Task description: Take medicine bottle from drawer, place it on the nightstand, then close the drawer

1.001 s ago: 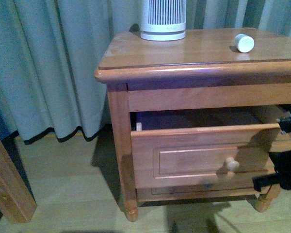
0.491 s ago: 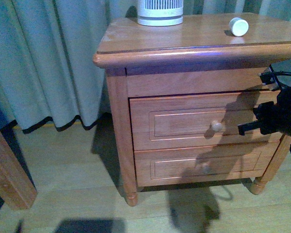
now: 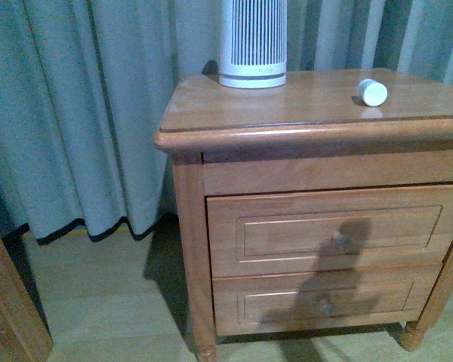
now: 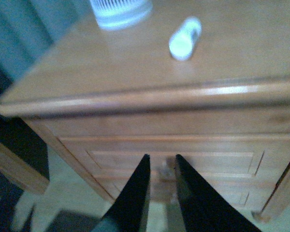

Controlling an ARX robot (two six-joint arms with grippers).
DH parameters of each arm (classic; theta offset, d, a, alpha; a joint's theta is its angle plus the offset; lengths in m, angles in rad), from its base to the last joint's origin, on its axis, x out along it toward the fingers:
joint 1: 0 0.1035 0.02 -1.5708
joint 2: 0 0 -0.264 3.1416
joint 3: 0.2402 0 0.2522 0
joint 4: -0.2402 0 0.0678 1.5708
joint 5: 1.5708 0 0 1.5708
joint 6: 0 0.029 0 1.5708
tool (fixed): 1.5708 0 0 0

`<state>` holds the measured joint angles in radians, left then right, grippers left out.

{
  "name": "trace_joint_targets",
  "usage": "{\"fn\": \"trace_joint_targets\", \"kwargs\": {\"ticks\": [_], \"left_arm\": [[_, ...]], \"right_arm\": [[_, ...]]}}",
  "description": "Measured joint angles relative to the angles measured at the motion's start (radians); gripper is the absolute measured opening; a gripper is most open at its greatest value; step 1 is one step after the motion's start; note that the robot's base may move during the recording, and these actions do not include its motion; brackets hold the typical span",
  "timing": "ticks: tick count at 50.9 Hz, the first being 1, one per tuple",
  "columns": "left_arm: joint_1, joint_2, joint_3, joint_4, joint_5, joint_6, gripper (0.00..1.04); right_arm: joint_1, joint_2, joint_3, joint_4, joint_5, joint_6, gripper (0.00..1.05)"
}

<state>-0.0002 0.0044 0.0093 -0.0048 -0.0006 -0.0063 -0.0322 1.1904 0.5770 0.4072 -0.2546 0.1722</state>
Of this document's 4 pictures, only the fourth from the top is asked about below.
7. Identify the wooden furniture at left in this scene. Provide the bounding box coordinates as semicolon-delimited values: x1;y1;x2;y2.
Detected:
0;143;49;194

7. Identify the wooden drawer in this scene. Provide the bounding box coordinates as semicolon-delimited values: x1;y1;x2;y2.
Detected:
60;134;290;211

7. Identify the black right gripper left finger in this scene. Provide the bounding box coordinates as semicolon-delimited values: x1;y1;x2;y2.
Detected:
93;154;150;232

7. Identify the white medicine bottle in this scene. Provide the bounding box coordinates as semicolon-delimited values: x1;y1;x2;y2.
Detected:
169;16;202;61

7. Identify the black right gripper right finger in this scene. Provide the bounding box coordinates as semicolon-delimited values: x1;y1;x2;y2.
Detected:
175;154;260;232

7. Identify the drawer knob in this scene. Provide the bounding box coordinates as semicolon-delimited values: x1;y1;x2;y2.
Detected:
159;161;174;179

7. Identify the white cylindrical air purifier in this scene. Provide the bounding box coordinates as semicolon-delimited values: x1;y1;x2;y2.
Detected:
90;0;153;30

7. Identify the light grey curtain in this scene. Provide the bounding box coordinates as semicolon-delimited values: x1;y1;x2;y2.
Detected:
0;0;92;83

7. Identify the wooden nightstand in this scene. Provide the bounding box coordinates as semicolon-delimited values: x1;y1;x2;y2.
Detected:
0;0;290;221

